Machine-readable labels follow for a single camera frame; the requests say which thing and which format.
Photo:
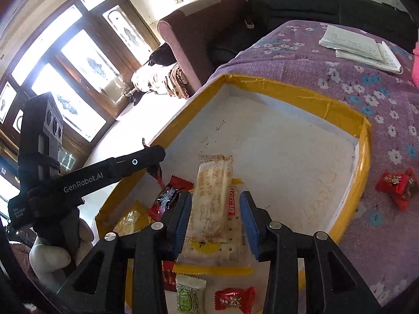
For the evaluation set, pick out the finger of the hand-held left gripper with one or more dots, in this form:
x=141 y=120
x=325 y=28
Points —
x=156 y=167

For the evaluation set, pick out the pink bottle with knitted sleeve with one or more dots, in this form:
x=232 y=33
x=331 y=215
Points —
x=416 y=65

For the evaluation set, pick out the yellow sandwich cracker packet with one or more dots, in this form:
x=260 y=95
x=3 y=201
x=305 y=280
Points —
x=131 y=219

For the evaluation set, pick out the stack of folded papers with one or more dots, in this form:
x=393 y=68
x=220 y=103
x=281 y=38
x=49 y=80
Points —
x=360 y=47

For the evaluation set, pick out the white green snack packet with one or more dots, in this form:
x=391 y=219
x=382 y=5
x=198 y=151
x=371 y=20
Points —
x=188 y=296

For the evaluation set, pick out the small red cartoon packet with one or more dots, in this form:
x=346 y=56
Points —
x=234 y=297

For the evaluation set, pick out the yellow taped cardboard box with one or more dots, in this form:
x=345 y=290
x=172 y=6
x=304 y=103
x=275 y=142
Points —
x=278 y=144

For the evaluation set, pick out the wooden glass door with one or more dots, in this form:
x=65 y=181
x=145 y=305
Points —
x=81 y=55

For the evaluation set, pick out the person's left hand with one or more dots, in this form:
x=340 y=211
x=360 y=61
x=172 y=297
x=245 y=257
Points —
x=49 y=258

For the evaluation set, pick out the red black snack packet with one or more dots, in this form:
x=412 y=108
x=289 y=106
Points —
x=167 y=199
x=168 y=276

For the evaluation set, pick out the patterned cushion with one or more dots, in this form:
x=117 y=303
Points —
x=157 y=80

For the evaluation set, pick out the small red candy packet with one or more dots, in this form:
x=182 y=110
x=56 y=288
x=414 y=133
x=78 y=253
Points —
x=407 y=196
x=391 y=183

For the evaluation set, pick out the black sofa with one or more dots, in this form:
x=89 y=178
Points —
x=294 y=6

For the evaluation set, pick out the orange clear cracker packet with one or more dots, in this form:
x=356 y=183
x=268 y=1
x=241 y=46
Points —
x=211 y=202

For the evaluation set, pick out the clear saltine cracker packet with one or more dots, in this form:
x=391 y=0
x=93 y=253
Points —
x=212 y=269

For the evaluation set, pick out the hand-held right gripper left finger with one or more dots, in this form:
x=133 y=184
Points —
x=183 y=222

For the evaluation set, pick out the maroon armchair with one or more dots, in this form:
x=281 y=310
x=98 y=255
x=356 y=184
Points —
x=196 y=32

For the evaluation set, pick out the purple floral tablecloth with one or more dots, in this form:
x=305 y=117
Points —
x=376 y=252

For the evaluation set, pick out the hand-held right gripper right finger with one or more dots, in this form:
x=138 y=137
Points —
x=250 y=225

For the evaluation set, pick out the black bag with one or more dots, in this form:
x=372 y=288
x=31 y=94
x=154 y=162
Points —
x=162 y=55

